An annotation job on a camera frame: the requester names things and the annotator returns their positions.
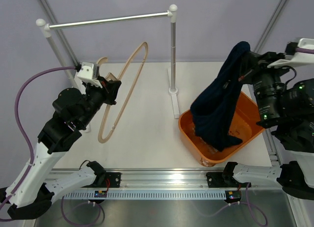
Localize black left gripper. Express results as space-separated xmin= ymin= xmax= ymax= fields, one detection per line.
xmin=77 ymin=76 xmax=121 ymax=129

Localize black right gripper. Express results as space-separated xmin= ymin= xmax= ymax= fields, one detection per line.
xmin=238 ymin=50 xmax=294 ymax=125

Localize beige wooden hanger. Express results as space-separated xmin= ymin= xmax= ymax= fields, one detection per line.
xmin=96 ymin=41 xmax=149 ymax=145

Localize navy blue shorts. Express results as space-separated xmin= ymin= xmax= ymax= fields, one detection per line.
xmin=190 ymin=41 xmax=250 ymax=152

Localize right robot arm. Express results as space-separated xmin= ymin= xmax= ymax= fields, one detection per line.
xmin=222 ymin=52 xmax=314 ymax=200

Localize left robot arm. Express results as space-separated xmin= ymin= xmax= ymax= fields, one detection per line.
xmin=0 ymin=77 xmax=122 ymax=220

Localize silver clothes rack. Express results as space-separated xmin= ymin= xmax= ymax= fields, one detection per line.
xmin=36 ymin=4 xmax=180 ymax=119

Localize orange plastic tub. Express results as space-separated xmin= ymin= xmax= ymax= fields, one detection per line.
xmin=178 ymin=92 xmax=264 ymax=167

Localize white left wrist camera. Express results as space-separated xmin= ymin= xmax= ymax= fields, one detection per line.
xmin=77 ymin=62 xmax=105 ymax=88

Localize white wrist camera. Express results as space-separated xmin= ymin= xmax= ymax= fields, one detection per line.
xmin=267 ymin=38 xmax=314 ymax=69
xmin=77 ymin=62 xmax=105 ymax=88

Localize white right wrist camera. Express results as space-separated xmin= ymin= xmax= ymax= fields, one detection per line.
xmin=267 ymin=38 xmax=314 ymax=69

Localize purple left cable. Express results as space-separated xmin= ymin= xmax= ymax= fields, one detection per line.
xmin=0 ymin=66 xmax=81 ymax=210

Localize purple cable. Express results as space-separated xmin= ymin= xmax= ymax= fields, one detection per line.
xmin=0 ymin=66 xmax=81 ymax=210
xmin=196 ymin=182 xmax=268 ymax=225

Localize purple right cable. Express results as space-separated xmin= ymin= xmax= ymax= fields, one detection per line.
xmin=196 ymin=182 xmax=268 ymax=225

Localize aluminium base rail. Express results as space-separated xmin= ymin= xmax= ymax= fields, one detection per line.
xmin=46 ymin=169 xmax=290 ymax=201

